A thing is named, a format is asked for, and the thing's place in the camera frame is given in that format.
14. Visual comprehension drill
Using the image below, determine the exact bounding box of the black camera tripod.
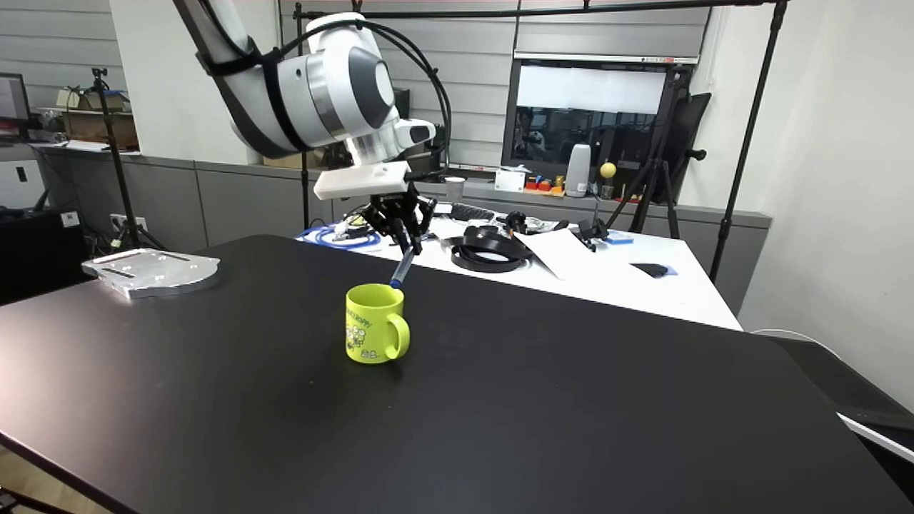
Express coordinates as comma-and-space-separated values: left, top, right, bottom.
85, 65, 148, 252

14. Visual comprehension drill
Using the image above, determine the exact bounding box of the blue cable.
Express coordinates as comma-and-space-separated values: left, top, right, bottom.
300, 218, 384, 255

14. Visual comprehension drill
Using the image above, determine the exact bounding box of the brown cardboard box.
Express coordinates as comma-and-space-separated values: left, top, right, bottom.
58, 107, 141, 154

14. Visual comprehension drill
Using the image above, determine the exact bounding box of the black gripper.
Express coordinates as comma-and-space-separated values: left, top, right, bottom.
357, 187, 428, 259

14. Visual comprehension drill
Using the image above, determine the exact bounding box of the black tripod with panel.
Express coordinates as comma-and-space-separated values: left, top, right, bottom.
609, 64, 714, 241

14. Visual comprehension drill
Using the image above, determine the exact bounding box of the small black flat object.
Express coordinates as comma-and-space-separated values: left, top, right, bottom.
631, 259, 674, 284

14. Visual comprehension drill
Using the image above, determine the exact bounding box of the yellow-green mug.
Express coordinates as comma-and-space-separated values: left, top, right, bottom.
341, 281, 414, 368

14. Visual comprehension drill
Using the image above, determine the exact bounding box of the white side table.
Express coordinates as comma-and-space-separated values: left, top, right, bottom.
295, 211, 747, 335

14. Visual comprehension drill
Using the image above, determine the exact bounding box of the clear plastic tray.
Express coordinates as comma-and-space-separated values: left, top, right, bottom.
77, 247, 222, 302

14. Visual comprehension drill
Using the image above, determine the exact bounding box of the white cylindrical speaker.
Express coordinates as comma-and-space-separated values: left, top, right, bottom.
564, 139, 594, 199

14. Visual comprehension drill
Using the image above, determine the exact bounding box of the coiled black cable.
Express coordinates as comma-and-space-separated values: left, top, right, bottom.
448, 221, 535, 277

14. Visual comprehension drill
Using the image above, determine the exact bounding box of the black frame pole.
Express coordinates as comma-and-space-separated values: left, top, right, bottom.
705, 0, 792, 285

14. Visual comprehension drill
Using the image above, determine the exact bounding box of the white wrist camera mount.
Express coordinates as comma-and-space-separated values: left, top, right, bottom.
310, 157, 414, 202

